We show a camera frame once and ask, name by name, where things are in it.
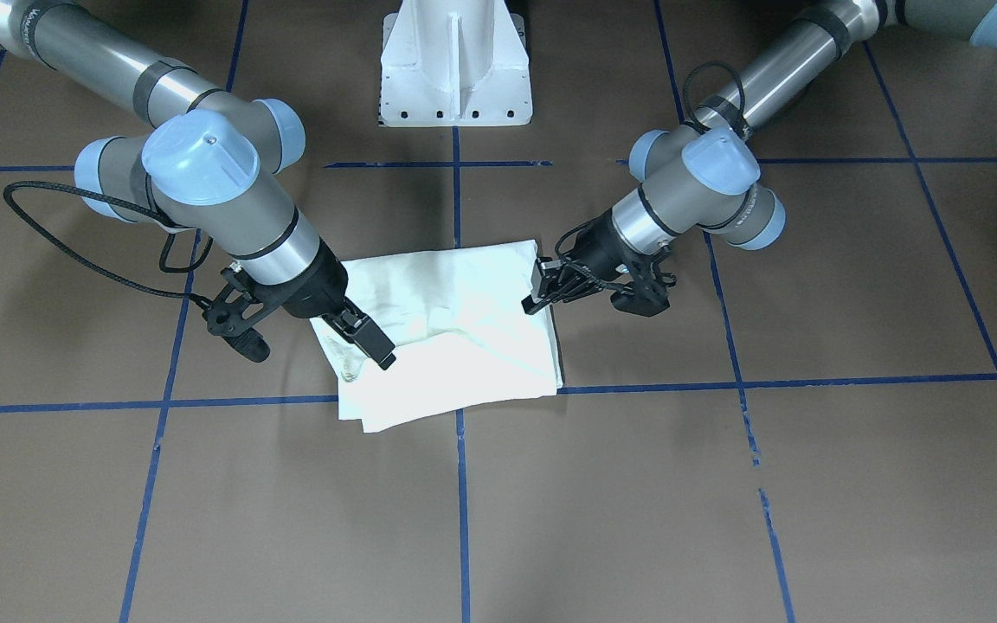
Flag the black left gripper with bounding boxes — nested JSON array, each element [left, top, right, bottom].
[[521, 214, 668, 315]]

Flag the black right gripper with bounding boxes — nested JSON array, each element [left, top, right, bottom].
[[252, 238, 396, 370]]

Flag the cream long-sleeve t-shirt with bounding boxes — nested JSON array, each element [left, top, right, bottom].
[[310, 240, 564, 433]]

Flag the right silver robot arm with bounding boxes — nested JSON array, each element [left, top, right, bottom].
[[0, 1, 395, 369]]

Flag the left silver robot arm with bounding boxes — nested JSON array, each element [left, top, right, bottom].
[[522, 1, 997, 317]]

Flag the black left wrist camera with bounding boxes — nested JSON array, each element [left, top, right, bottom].
[[610, 249, 677, 317]]

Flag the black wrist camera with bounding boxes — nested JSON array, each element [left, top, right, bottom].
[[610, 249, 677, 317], [202, 263, 271, 363]]

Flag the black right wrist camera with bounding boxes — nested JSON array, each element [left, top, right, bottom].
[[202, 263, 271, 363]]

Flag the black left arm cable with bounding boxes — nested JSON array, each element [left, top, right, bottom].
[[680, 61, 755, 144]]

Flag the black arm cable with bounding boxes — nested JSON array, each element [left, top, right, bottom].
[[680, 61, 755, 144], [3, 180, 214, 305]]

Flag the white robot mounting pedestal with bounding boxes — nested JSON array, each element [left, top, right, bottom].
[[377, 1, 534, 129]]

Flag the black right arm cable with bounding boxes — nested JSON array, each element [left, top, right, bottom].
[[3, 180, 214, 305]]

